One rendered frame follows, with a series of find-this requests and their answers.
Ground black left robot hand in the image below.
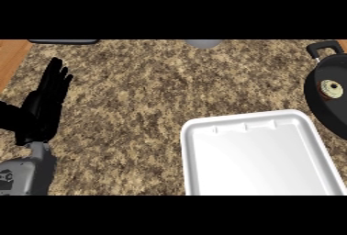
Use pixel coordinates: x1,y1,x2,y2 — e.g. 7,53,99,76
0,56,74,147

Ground white rectangular tray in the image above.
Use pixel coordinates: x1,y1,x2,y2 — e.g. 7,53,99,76
178,108,347,196

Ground brown cupcake with pale frosting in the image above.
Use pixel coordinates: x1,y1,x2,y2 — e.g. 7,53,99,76
319,79,344,101

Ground dark grey flat appliance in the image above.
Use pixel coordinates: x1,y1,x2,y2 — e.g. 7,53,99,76
26,39,100,46

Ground grey rounded object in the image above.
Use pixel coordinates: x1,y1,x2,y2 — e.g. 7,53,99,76
184,39,223,50

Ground black pot with handle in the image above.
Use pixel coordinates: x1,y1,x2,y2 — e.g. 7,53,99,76
302,39,347,140

